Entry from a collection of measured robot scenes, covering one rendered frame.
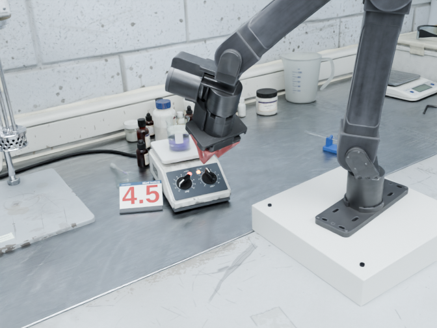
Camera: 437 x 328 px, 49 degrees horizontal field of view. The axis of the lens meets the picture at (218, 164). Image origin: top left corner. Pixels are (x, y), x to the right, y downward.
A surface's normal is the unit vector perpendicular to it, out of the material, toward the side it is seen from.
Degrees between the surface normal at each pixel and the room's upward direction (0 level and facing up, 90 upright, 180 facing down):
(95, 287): 0
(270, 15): 87
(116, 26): 90
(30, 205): 0
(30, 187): 0
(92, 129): 90
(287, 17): 95
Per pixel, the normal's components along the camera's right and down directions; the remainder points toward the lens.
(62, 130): 0.56, 0.33
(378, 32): -0.29, 0.63
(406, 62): -0.84, 0.31
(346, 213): -0.07, -0.89
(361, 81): -0.29, 0.45
